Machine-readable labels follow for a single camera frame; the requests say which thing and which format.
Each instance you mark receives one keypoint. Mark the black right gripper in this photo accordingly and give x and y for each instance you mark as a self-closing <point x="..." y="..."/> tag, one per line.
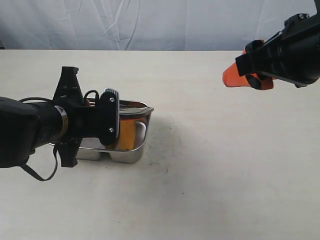
<point x="296" y="61"/>

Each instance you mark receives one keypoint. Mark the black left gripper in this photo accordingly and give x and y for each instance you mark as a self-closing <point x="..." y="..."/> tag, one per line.
<point x="79" y="120"/>

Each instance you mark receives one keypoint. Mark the yellow toy cheese wedge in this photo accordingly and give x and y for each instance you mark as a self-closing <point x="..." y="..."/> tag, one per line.
<point x="127" y="135"/>

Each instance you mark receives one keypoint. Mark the dark transparent lunch box lid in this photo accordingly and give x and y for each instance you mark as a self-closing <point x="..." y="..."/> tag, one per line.
<point x="132" y="112"/>

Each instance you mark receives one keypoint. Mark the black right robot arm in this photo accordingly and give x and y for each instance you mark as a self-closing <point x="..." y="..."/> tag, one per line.
<point x="262" y="62"/>

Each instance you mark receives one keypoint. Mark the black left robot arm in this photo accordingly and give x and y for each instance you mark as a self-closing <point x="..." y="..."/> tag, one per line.
<point x="25" y="126"/>

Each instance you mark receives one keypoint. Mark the stainless steel lunch box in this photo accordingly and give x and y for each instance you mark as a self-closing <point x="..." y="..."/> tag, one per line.
<point x="91" y="147"/>

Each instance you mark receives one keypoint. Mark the blue wrinkled backdrop cloth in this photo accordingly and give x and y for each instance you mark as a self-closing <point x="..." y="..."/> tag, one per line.
<point x="143" y="25"/>

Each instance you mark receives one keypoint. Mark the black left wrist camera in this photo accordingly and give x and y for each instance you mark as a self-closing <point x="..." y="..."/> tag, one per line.
<point x="108" y="116"/>

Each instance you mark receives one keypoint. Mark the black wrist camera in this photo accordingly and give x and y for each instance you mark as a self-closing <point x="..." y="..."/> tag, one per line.
<point x="108" y="116"/>
<point x="300" y="24"/>

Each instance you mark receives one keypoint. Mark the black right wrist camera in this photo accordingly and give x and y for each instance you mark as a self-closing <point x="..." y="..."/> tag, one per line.
<point x="300" y="24"/>

